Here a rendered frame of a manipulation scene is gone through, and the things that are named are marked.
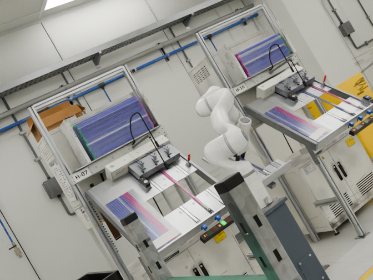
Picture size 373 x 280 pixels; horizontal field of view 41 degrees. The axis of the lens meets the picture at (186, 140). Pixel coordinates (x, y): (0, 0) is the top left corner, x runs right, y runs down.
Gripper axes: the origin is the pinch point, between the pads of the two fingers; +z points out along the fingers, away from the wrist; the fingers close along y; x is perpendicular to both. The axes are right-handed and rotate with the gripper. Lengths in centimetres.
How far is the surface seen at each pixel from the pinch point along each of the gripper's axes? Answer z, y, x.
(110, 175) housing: 8, 70, -50
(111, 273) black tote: -160, 182, 117
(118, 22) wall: 22, -88, -249
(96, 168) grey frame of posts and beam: 6, 74, -60
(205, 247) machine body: 44, 44, 14
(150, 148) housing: 2, 37, -49
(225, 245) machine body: 47, 30, 20
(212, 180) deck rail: 7.1, 23.8, -1.6
